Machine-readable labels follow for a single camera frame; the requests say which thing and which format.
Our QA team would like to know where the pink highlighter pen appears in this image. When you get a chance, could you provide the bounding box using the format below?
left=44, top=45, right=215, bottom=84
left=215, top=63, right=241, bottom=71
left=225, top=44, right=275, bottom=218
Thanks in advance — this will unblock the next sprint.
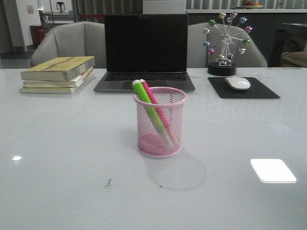
left=140, top=79, right=176, bottom=144

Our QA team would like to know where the green highlighter pen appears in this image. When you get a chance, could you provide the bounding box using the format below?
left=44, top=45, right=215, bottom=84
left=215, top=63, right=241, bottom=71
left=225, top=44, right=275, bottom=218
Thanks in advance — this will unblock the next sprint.
left=132, top=80, right=174, bottom=147

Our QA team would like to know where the pink mesh pen holder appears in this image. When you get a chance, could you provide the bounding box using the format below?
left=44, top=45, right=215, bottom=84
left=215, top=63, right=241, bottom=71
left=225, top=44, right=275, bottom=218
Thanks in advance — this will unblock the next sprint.
left=134, top=87, right=187, bottom=158

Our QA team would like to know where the black laptop computer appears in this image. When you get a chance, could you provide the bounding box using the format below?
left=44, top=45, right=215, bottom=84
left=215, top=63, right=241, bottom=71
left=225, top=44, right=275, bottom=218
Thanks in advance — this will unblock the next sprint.
left=94, top=14, right=195, bottom=93

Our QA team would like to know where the middle white book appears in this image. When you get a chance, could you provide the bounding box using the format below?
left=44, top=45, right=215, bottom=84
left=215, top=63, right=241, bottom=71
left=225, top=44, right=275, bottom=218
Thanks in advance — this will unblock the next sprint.
left=24, top=67, right=94, bottom=88

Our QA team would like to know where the grey right armchair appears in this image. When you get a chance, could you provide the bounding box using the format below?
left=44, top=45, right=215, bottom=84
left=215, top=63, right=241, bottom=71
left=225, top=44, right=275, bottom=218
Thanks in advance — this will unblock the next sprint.
left=187, top=23, right=267, bottom=68

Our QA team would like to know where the grey armchair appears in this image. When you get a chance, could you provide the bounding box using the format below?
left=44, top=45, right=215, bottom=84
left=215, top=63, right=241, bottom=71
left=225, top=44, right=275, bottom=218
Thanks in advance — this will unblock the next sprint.
left=30, top=21, right=106, bottom=69
left=187, top=23, right=267, bottom=68

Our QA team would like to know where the white computer mouse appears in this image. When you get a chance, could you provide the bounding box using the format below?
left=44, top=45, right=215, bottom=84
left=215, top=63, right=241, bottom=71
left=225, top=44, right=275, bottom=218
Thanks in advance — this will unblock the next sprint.
left=225, top=76, right=251, bottom=91

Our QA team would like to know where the grey left armchair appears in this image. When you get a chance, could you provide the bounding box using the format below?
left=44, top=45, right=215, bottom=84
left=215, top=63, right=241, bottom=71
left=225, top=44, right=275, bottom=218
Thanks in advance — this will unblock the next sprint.
left=30, top=21, right=106, bottom=69

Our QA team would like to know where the top yellow book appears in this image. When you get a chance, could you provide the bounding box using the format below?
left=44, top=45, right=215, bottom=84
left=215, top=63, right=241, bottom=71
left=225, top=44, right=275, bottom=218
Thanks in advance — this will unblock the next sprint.
left=21, top=56, right=95, bottom=81

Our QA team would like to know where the yellow book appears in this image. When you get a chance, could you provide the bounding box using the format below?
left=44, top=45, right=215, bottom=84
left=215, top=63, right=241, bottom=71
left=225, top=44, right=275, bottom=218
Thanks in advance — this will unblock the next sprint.
left=19, top=76, right=91, bottom=94
left=21, top=56, right=95, bottom=81

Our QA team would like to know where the ferris wheel desk toy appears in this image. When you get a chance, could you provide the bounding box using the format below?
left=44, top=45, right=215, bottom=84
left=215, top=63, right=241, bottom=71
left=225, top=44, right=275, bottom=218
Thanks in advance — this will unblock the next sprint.
left=202, top=11, right=251, bottom=76

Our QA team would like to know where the black mouse pad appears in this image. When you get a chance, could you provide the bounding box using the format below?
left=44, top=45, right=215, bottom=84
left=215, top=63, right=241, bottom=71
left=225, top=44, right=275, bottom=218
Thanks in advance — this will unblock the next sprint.
left=208, top=77, right=280, bottom=99

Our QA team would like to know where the red barrier belt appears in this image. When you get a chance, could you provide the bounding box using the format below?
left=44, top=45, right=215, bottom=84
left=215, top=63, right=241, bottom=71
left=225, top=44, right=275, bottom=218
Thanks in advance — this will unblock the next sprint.
left=81, top=14, right=105, bottom=19

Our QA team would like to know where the bottom yellow book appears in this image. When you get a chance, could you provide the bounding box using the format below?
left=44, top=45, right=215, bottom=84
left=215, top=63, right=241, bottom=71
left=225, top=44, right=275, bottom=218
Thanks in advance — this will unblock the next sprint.
left=19, top=76, right=91, bottom=94

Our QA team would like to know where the red trash bin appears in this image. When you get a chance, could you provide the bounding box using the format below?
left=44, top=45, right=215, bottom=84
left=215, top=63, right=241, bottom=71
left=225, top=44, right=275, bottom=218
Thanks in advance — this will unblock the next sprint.
left=30, top=25, right=46, bottom=48

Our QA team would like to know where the fruit bowl on counter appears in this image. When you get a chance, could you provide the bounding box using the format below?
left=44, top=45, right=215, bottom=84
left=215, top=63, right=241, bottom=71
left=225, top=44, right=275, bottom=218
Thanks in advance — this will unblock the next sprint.
left=241, top=0, right=263, bottom=9

